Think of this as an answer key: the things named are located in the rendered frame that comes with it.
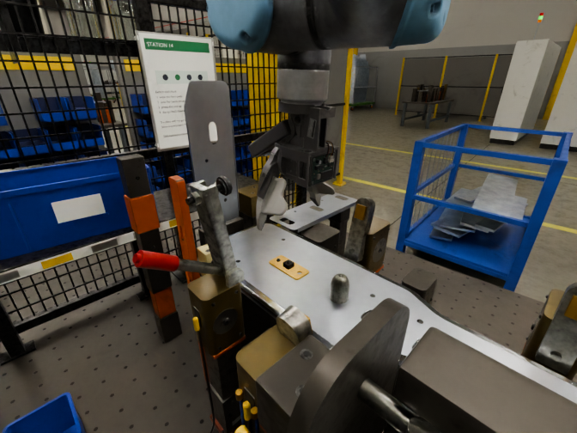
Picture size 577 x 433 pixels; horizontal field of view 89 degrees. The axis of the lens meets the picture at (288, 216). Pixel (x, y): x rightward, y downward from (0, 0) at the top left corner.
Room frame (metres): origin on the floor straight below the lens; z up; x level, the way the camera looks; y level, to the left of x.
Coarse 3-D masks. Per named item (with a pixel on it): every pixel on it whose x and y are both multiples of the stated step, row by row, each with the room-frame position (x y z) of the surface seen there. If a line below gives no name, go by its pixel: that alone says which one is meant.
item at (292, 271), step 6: (276, 258) 0.52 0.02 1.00; (282, 258) 0.52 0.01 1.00; (270, 264) 0.50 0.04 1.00; (276, 264) 0.50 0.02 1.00; (282, 264) 0.50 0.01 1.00; (288, 264) 0.49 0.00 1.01; (294, 264) 0.49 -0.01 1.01; (282, 270) 0.48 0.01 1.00; (288, 270) 0.48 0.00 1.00; (294, 270) 0.48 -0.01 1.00; (300, 270) 0.48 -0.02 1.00; (306, 270) 0.48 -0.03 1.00; (294, 276) 0.46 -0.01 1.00; (300, 276) 0.46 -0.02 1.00
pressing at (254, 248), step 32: (256, 256) 0.53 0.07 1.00; (288, 256) 0.53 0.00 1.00; (320, 256) 0.53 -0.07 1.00; (256, 288) 0.42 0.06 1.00; (288, 288) 0.43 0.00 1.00; (320, 288) 0.43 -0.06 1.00; (352, 288) 0.43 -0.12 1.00; (384, 288) 0.43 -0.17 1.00; (320, 320) 0.35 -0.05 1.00; (352, 320) 0.35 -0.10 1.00; (448, 320) 0.35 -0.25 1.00; (512, 352) 0.29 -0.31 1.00; (544, 384) 0.24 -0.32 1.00; (576, 384) 0.24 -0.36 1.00
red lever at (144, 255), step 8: (136, 256) 0.31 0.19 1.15; (144, 256) 0.31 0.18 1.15; (152, 256) 0.31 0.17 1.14; (160, 256) 0.32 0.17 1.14; (168, 256) 0.33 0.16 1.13; (176, 256) 0.34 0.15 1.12; (136, 264) 0.31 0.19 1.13; (144, 264) 0.30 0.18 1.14; (152, 264) 0.31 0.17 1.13; (160, 264) 0.32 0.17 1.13; (168, 264) 0.32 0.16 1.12; (176, 264) 0.33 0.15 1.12; (184, 264) 0.34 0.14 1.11; (192, 264) 0.35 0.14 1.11; (200, 264) 0.36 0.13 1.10; (208, 264) 0.37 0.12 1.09; (216, 264) 0.39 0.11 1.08; (200, 272) 0.36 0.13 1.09; (208, 272) 0.36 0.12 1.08; (216, 272) 0.37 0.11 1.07
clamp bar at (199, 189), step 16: (224, 176) 0.40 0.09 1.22; (192, 192) 0.37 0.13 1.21; (208, 192) 0.36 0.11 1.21; (224, 192) 0.39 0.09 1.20; (208, 208) 0.36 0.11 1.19; (208, 224) 0.37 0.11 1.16; (224, 224) 0.38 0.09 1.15; (208, 240) 0.39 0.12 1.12; (224, 240) 0.38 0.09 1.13; (224, 256) 0.37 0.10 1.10; (224, 272) 0.38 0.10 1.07
